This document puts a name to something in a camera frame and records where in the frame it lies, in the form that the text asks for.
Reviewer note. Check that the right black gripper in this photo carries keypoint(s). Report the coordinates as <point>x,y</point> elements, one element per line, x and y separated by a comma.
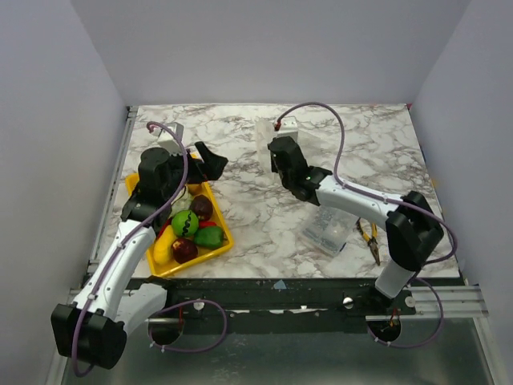
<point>281,148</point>

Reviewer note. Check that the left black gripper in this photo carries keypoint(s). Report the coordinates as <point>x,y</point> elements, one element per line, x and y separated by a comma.
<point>211,165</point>

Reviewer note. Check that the green striped ball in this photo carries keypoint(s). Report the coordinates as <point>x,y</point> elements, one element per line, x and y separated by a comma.
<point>185,223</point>

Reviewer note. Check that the clear zip top bag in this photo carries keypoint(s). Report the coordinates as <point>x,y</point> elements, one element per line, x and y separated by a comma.
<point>264,134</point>

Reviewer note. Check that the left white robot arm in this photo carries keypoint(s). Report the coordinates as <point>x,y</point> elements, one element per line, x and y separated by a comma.
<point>95,326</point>

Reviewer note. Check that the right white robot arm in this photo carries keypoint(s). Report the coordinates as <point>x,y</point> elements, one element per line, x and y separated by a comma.
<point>412,230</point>

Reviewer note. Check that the dark red apple rear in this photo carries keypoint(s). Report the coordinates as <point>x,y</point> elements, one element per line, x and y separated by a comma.
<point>202,207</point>

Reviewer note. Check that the dark red apple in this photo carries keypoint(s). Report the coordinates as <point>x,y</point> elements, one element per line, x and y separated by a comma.
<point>184,250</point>
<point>202,207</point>

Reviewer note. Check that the red chili pepper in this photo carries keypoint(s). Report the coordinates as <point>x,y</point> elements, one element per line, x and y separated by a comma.
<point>201,225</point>

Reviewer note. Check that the clear plastic parts box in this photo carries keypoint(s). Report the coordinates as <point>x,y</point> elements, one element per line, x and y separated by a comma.
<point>328,229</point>

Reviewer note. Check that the green bell pepper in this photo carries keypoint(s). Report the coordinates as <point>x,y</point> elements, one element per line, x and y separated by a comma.
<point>210,237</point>

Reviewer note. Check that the dark red apple front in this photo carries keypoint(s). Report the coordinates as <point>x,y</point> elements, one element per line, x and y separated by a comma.
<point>184,250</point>

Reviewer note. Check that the yellow plastic tray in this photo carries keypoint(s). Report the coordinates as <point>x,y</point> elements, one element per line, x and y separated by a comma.
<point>138,211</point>

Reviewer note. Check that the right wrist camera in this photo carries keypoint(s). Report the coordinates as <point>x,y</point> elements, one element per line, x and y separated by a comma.
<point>289,127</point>

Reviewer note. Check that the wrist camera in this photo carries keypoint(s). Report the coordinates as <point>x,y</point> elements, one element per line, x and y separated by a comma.
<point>289,127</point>
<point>167,141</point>

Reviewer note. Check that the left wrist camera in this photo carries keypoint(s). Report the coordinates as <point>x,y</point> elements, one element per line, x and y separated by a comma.
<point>167,141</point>

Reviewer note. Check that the yellow handled pliers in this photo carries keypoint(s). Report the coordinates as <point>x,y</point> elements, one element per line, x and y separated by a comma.
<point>370,239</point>

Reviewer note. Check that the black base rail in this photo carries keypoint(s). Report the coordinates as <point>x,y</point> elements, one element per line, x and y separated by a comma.
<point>279,306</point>

